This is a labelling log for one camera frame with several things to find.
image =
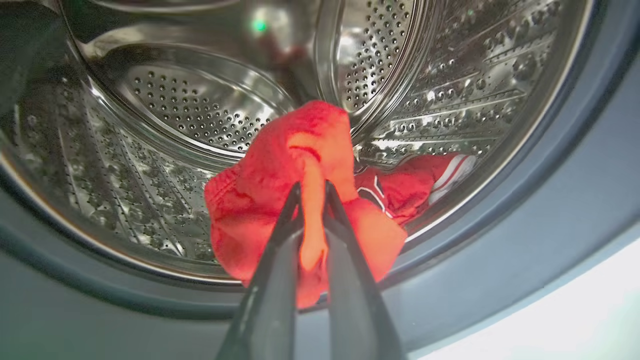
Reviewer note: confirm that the orange-red cloth garment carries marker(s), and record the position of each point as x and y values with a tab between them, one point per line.
280	165

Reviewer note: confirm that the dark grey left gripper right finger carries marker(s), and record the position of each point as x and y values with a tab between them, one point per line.
352	300

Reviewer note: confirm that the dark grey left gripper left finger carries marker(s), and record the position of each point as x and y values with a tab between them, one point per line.
267	300

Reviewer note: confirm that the red garment with white stripes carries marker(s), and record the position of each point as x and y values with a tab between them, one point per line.
407	187

